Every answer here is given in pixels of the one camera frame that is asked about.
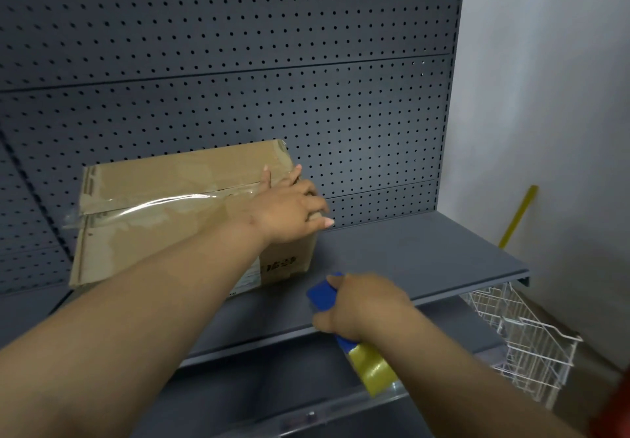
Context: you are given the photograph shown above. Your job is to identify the yellow stick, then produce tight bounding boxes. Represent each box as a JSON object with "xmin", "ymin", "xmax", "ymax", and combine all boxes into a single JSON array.
[{"xmin": 498, "ymin": 185, "xmax": 539, "ymax": 251}]

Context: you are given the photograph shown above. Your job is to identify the person's left hand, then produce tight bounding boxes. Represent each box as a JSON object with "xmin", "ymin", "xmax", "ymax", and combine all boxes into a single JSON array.
[{"xmin": 245, "ymin": 164, "xmax": 336, "ymax": 248}]

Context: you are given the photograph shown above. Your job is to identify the person's right hand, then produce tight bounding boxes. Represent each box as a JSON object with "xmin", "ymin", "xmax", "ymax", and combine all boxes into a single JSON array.
[{"xmin": 312, "ymin": 273, "xmax": 420, "ymax": 350}]

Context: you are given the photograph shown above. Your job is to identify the grey perforated shelf back panel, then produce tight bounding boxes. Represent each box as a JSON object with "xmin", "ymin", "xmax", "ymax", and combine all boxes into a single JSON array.
[{"xmin": 0, "ymin": 0, "xmax": 468, "ymax": 296}]

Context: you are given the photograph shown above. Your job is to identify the blue tape dispenser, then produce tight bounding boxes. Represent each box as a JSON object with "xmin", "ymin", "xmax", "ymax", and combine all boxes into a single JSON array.
[{"xmin": 306, "ymin": 272, "xmax": 367, "ymax": 356}]

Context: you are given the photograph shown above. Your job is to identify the person's right forearm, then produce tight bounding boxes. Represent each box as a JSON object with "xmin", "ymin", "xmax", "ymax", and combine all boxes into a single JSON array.
[{"xmin": 367, "ymin": 305, "xmax": 586, "ymax": 438}]

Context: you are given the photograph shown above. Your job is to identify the clear shelf label rail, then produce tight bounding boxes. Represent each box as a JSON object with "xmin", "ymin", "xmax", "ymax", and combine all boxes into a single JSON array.
[{"xmin": 268, "ymin": 380, "xmax": 410, "ymax": 436}]

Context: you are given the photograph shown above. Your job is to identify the brown cardboard box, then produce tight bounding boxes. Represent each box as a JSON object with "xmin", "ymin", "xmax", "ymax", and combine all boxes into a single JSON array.
[{"xmin": 68, "ymin": 139, "xmax": 321, "ymax": 300}]

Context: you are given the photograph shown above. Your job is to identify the white wire basket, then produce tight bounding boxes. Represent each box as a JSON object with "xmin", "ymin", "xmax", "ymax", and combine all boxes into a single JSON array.
[{"xmin": 462, "ymin": 279, "xmax": 584, "ymax": 412}]

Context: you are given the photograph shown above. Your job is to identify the white box label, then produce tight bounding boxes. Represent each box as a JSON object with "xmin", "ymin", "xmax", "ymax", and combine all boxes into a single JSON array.
[{"xmin": 228, "ymin": 254, "xmax": 263, "ymax": 298}]

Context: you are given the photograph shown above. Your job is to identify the clear packing tape strip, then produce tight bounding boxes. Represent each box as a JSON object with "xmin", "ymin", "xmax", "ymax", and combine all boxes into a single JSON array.
[{"xmin": 63, "ymin": 184, "xmax": 269, "ymax": 230}]

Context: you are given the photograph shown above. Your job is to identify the person's left forearm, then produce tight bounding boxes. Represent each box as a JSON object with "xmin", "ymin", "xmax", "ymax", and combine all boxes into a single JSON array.
[{"xmin": 0, "ymin": 216, "xmax": 274, "ymax": 438}]

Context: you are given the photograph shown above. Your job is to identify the grey metal shelf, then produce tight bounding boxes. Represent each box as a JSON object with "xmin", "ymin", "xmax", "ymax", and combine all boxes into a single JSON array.
[
  {"xmin": 140, "ymin": 295, "xmax": 509, "ymax": 438},
  {"xmin": 44, "ymin": 210, "xmax": 533, "ymax": 369}
]

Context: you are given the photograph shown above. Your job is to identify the yellowish packing tape roll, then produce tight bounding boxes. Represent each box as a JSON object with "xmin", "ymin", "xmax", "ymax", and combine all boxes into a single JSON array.
[{"xmin": 345, "ymin": 340, "xmax": 400, "ymax": 398}]

